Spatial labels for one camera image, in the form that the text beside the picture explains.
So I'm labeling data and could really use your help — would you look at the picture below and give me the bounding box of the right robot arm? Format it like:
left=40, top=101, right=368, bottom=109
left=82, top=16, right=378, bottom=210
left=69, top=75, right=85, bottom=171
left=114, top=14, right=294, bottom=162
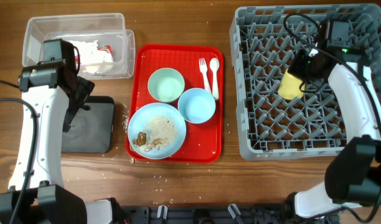
left=278, top=19, right=381, bottom=221

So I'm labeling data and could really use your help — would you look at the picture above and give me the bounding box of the white plastic spoon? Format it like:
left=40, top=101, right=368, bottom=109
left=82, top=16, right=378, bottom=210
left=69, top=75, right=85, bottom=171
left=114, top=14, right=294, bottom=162
left=209, top=58, right=220, bottom=100

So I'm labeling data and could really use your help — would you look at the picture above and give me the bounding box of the white plastic fork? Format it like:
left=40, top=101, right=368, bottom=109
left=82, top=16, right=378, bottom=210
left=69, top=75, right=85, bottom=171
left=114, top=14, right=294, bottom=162
left=199, top=58, right=212, bottom=94

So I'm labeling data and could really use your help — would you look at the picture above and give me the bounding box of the grey dishwasher rack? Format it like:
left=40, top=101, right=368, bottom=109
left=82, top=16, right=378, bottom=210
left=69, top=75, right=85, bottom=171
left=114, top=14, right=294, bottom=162
left=229, top=4, right=381, bottom=161

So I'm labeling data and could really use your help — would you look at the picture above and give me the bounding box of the white napkin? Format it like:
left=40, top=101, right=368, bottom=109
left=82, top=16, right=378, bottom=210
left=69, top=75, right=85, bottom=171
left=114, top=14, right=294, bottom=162
left=70, top=40, right=114, bottom=74

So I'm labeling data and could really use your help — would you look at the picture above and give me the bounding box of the yellow plastic cup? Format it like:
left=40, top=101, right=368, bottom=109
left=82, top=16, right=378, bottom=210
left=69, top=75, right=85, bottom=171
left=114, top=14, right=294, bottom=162
left=278, top=70, right=305, bottom=100

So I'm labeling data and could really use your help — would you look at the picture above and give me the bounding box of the red serving tray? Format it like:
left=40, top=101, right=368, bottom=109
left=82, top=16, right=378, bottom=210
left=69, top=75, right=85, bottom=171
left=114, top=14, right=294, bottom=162
left=129, top=44, right=224, bottom=164

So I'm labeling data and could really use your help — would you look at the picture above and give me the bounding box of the light blue plate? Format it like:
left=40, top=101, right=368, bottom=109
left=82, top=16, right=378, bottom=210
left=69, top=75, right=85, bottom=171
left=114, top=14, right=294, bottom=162
left=127, top=103, right=187, bottom=160

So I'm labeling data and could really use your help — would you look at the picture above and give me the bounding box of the light blue bowl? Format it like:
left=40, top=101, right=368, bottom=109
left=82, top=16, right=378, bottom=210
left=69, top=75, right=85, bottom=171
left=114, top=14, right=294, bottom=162
left=177, top=88, right=216, bottom=124

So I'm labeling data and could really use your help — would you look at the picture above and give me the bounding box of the clear plastic bin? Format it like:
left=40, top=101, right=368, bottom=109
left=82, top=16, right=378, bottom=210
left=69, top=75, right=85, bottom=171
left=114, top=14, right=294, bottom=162
left=22, top=13, right=136, bottom=80

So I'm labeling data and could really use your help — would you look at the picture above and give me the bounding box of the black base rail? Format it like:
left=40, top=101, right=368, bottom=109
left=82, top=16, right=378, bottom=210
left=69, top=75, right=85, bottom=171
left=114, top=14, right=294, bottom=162
left=117, top=204, right=297, bottom=224

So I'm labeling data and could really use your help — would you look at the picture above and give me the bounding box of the brown food scrap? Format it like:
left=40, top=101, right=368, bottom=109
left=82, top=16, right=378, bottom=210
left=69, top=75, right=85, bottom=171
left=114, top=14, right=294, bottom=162
left=133, top=132, right=147, bottom=147

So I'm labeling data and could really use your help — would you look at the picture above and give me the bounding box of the mint green bowl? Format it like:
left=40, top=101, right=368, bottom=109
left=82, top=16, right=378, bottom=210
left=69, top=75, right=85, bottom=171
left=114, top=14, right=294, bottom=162
left=148, top=68, right=185, bottom=103

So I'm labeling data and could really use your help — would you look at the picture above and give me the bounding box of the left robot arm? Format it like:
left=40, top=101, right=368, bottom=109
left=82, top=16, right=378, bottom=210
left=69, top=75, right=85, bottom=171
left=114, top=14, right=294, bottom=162
left=0, top=39, right=127, bottom=223

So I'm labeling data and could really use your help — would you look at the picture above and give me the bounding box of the black plastic bin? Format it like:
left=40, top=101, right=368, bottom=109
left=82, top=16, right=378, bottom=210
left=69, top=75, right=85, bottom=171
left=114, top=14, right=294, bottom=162
left=62, top=96, right=115, bottom=154

